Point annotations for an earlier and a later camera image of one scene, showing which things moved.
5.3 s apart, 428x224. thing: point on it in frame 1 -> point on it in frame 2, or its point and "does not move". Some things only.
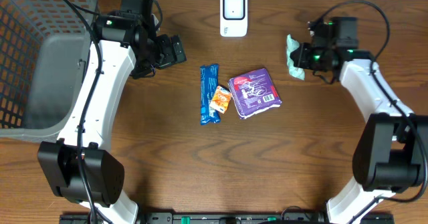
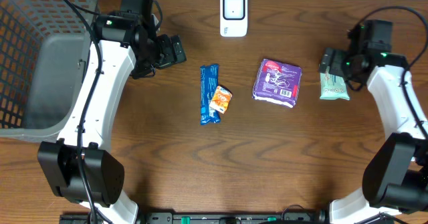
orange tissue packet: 221,99 does not move
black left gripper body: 172,51 does not move
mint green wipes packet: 291,45 -> 333,87
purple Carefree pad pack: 254,93 -> 277,82
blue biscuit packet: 208,84 does not move
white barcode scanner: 233,14 does not move
